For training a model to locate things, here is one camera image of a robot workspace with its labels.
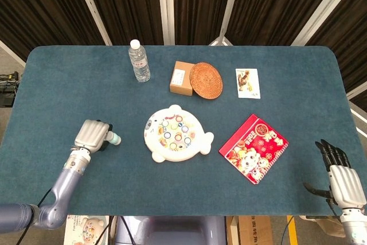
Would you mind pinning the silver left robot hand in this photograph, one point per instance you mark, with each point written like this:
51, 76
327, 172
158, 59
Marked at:
91, 134

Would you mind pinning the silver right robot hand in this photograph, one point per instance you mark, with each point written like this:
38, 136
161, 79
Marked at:
341, 176

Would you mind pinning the small teal toy piece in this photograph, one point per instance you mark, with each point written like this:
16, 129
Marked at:
114, 138

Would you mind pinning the purple left robot arm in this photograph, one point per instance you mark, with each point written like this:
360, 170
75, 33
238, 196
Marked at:
57, 196

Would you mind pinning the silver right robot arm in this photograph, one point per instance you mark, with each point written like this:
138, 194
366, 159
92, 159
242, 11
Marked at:
354, 225

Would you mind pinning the white fish-shaped toy board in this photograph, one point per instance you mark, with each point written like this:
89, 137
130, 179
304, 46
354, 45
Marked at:
177, 134

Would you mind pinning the toy box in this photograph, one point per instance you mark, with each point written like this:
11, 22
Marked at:
86, 229

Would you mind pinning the clear plastic water bottle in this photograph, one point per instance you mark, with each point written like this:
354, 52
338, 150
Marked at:
139, 64

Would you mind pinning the red 2026 spiral calendar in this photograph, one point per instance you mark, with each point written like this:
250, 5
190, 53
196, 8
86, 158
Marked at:
253, 150

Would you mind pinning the brown cardboard carton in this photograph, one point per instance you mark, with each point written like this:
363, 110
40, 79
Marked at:
253, 230

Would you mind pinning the small brown cardboard box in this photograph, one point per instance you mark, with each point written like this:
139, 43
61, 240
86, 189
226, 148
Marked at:
180, 80

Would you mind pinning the blue felt table mat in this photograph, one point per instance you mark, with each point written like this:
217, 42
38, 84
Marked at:
183, 187

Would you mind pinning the purple robot torso base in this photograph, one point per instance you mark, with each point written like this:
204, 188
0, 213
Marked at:
172, 230

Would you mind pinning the round woven rattan coaster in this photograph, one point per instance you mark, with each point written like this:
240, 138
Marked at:
206, 81

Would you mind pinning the white photo card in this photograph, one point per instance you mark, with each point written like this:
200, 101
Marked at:
248, 83

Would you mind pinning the white partition stand foot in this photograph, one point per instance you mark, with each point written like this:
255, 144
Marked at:
220, 39

